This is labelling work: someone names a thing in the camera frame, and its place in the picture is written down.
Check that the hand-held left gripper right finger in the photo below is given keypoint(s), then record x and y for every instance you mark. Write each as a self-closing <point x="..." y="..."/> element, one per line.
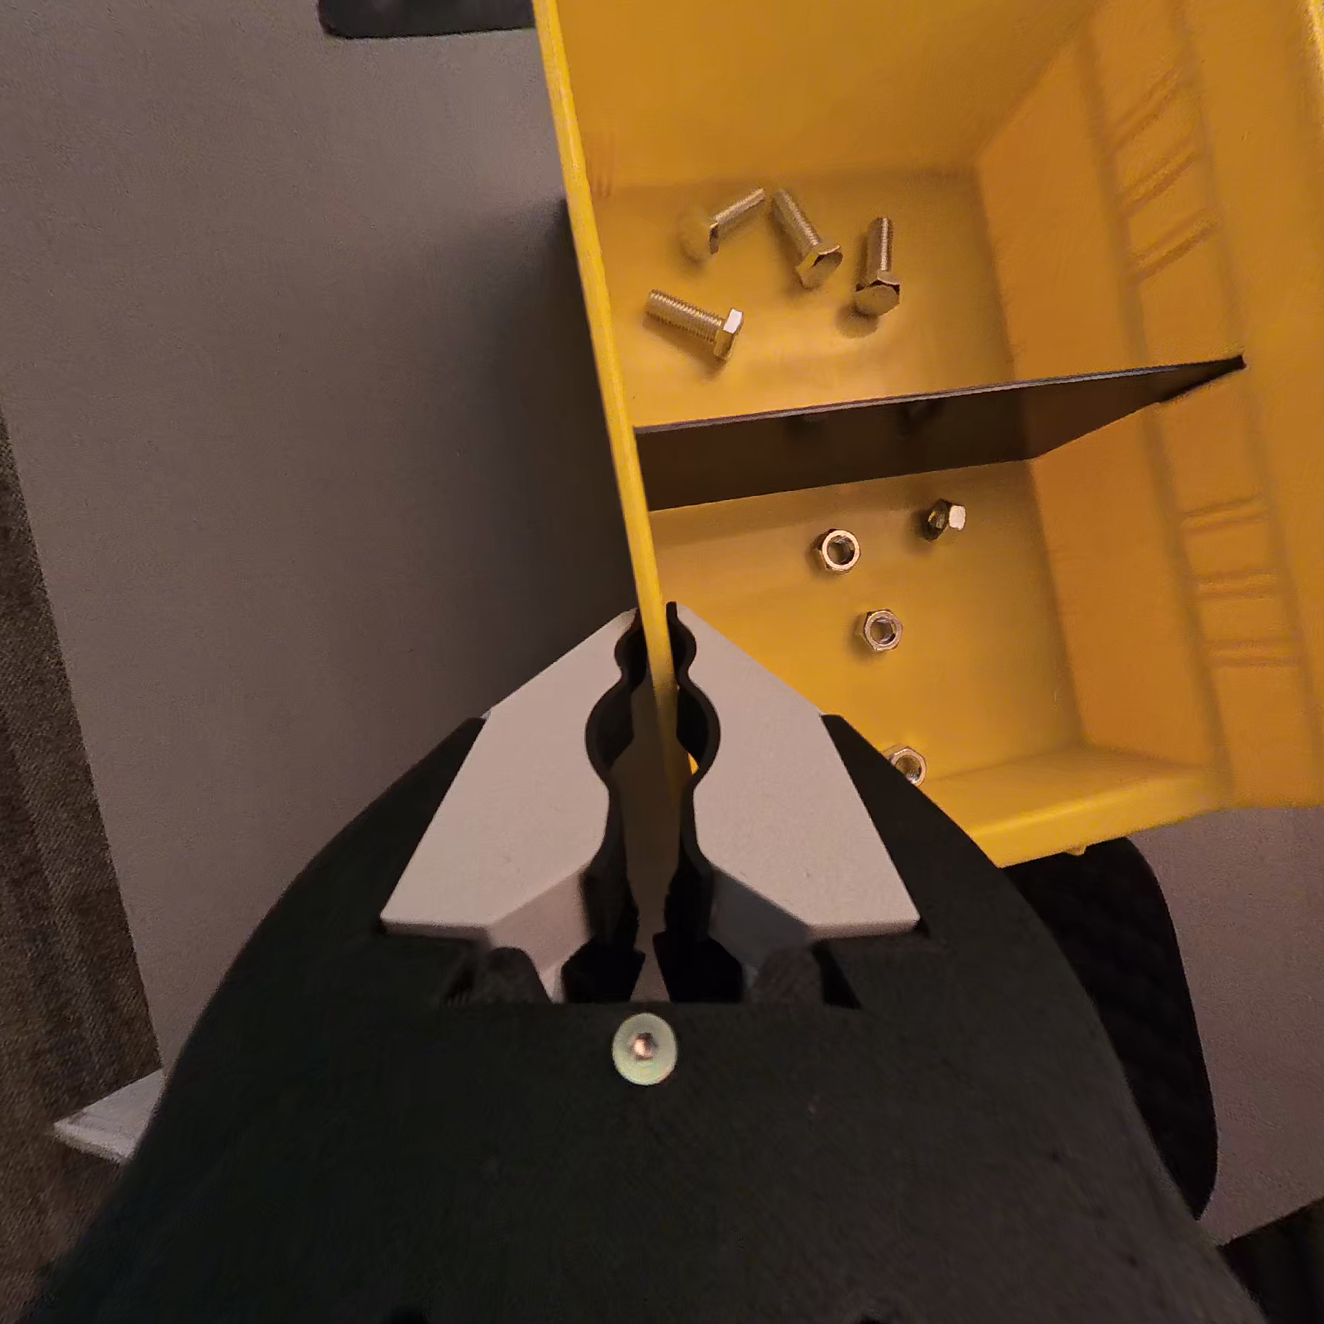
<point x="784" y="827"/>

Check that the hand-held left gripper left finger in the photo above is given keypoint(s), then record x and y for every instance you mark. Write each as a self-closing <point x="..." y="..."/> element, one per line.
<point x="494" y="827"/>

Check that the steel hex nut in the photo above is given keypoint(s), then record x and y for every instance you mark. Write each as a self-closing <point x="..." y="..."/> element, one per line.
<point x="881" y="632"/>
<point x="839" y="548"/>
<point x="942" y="515"/>
<point x="906" y="762"/>

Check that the yellow divided parts bin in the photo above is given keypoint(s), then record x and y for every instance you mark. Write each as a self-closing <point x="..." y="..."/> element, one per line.
<point x="784" y="105"/>

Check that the black textured mat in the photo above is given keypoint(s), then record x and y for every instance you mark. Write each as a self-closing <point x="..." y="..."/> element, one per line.
<point x="1119" y="981"/>

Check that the black bin divider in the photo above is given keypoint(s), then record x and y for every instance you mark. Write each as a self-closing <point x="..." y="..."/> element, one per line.
<point x="880" y="444"/>

